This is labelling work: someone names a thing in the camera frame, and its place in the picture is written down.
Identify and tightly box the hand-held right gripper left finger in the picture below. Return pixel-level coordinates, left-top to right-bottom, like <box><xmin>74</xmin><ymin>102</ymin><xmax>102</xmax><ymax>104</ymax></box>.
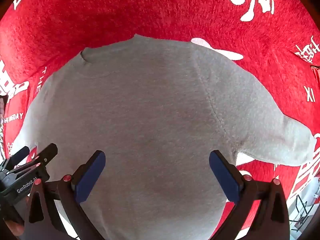
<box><xmin>24</xmin><ymin>150</ymin><xmax>106</xmax><ymax>240</ymax></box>

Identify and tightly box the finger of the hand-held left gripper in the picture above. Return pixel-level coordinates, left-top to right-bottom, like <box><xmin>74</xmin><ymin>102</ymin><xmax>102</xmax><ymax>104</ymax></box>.
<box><xmin>9</xmin><ymin>143</ymin><xmax>59</xmax><ymax>175</ymax></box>
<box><xmin>4</xmin><ymin>146</ymin><xmax>30</xmax><ymax>166</ymax></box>

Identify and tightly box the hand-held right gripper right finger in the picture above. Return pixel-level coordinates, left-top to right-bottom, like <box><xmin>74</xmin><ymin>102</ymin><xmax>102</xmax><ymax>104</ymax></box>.
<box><xmin>209</xmin><ymin>150</ymin><xmax>291</xmax><ymax>240</ymax></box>

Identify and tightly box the grey sweater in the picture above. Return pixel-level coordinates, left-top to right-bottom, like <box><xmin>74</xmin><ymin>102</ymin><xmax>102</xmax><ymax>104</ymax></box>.
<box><xmin>11</xmin><ymin>34</ymin><xmax>316</xmax><ymax>240</ymax></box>

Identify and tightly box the person's left hand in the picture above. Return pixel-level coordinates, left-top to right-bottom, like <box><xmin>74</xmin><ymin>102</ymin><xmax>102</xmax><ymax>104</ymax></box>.
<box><xmin>3</xmin><ymin>219</ymin><xmax>25</xmax><ymax>237</ymax></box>

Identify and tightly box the red printed blanket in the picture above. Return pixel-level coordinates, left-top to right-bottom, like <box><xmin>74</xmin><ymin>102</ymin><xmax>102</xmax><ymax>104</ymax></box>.
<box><xmin>0</xmin><ymin>0</ymin><xmax>320</xmax><ymax>240</ymax></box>

